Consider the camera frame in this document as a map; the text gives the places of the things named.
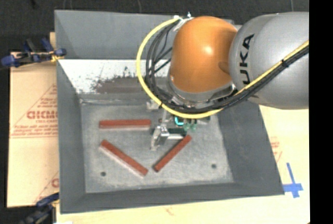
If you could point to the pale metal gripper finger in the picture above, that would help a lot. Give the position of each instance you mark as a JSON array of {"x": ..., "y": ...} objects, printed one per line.
[
  {"x": 163, "y": 137},
  {"x": 154, "y": 141}
]

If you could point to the red-brown flat block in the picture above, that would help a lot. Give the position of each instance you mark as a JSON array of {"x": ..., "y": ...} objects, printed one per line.
[
  {"x": 125, "y": 124},
  {"x": 171, "y": 154},
  {"x": 122, "y": 157}
]

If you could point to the grey metal bin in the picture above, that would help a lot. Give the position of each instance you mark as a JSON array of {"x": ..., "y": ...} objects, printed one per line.
[{"x": 109, "y": 36}]

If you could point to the brown cardboard board red print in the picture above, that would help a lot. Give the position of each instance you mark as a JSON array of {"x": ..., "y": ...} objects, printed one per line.
[{"x": 31, "y": 160}]

